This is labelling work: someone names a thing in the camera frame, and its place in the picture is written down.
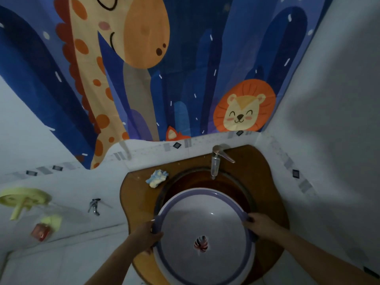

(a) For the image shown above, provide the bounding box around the person's left hand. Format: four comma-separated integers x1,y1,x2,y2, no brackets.
130,220,164,255

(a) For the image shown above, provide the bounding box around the chrome sink faucet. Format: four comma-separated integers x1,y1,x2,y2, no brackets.
210,145,236,180

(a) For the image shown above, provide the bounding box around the brown glass sink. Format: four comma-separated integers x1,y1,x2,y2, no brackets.
120,145,290,285

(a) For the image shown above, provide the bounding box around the yellow wall soap holder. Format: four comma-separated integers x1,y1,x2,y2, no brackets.
0,187,63,232

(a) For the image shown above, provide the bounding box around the blue cartoon animal curtain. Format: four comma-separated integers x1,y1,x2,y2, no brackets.
0,0,336,170

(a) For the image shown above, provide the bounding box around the crumpled blue white cloth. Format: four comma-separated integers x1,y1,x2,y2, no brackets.
145,169,169,189

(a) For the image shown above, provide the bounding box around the person's left forearm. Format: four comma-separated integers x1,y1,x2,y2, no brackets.
85,237,149,285

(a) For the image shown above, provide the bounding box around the red soap packet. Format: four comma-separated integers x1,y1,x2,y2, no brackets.
30,223,51,242

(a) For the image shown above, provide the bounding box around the white basin with purple rim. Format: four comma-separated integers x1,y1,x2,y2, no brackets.
152,188,256,285

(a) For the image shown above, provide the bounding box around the person's right forearm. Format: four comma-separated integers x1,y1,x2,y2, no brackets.
267,228,380,285

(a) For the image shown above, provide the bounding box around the chrome wall tap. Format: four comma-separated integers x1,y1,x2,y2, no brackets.
87,198,101,217

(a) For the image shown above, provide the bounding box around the person's right hand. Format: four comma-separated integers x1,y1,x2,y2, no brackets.
242,213,284,242

